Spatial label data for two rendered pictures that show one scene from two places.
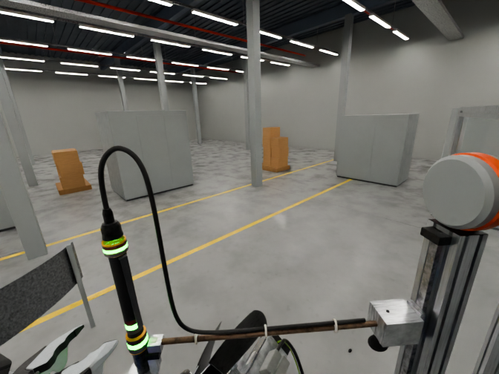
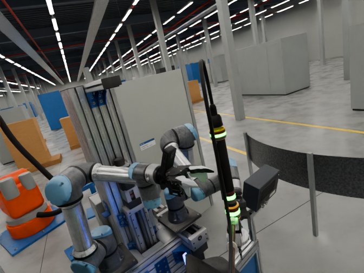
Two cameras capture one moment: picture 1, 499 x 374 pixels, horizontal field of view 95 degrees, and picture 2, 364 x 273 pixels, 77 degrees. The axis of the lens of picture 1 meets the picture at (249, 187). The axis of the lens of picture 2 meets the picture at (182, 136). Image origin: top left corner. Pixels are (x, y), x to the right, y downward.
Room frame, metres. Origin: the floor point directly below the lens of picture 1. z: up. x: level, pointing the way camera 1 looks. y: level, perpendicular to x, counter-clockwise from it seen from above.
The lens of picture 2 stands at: (0.52, -0.32, 1.99)
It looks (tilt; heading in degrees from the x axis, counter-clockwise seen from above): 16 degrees down; 110
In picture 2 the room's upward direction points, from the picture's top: 13 degrees counter-clockwise
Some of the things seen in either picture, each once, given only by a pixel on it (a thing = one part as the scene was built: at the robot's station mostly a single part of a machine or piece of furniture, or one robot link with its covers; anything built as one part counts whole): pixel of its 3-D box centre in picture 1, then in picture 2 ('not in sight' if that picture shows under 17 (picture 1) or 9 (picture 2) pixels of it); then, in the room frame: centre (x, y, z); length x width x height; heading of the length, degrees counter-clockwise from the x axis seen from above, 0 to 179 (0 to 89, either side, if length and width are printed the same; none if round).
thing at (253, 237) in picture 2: not in sight; (251, 226); (0.38, 0.91, 0.96); 0.03 x 0.03 x 0.20; 58
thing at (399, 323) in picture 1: (396, 321); not in sight; (0.44, -0.35, 1.54); 0.10 x 0.07 x 0.08; 93
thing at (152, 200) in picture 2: not in sight; (151, 191); (0.05, 0.43, 1.54); 0.11 x 0.08 x 0.11; 94
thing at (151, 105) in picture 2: not in sight; (163, 152); (-0.63, 2.03, 1.10); 1.21 x 0.05 x 2.20; 58
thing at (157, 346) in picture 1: (145, 356); (235, 227); (0.41, 0.26, 1.50); 0.09 x 0.07 x 0.10; 93
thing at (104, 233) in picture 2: not in sight; (102, 239); (-0.38, 0.50, 1.20); 0.13 x 0.12 x 0.14; 94
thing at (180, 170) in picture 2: not in sight; (172, 178); (0.20, 0.35, 1.63); 0.12 x 0.08 x 0.09; 158
